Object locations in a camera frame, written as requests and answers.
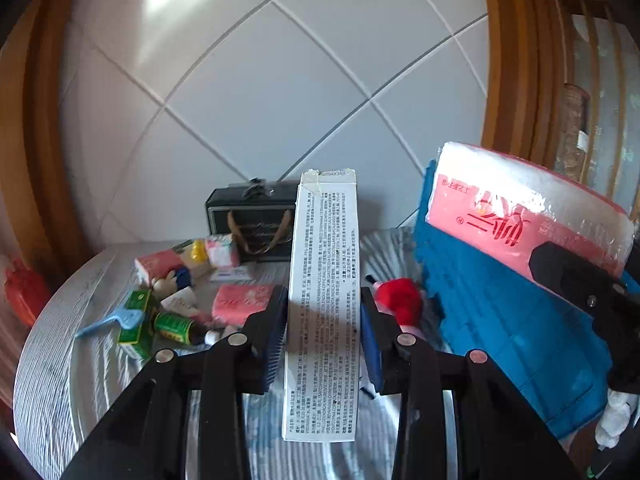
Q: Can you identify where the large pink tissue pack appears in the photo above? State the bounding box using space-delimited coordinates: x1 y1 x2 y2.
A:
425 142 634 278

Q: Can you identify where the pink pig plush red dress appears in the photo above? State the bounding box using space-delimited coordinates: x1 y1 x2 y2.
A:
366 274 425 338

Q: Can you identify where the tall white printed box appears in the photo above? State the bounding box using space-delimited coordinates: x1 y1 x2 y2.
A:
282 169 361 443

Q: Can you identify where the green medicine box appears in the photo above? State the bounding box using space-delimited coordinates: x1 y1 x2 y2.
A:
117 289 158 361

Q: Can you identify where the white gloved hand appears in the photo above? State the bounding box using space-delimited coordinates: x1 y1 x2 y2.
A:
594 389 639 448

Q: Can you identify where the green glass bottle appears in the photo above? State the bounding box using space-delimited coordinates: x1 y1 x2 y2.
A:
153 312 208 346

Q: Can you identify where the white small bottle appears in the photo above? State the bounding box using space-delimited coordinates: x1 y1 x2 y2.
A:
204 325 239 346

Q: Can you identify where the small pink tissue pack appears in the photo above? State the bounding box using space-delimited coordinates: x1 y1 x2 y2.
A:
212 284 274 326

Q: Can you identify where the small toy figure blue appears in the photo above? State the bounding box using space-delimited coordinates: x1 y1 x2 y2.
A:
152 266 191 299

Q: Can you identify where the yellow cap bottle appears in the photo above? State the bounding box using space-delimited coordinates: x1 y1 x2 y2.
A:
172 238 212 280

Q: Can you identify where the red plastic container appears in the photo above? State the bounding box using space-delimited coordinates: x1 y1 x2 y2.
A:
3 259 52 327

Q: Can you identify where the white blue card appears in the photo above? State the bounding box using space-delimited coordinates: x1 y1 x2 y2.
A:
210 264 254 282

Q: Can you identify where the floral pink tissue pack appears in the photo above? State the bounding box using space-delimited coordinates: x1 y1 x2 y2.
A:
205 234 240 269

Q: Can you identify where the wooden chair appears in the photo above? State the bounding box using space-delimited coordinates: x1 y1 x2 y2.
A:
554 0 639 222

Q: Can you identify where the black gift bag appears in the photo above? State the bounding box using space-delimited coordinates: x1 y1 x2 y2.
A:
205 179 297 262

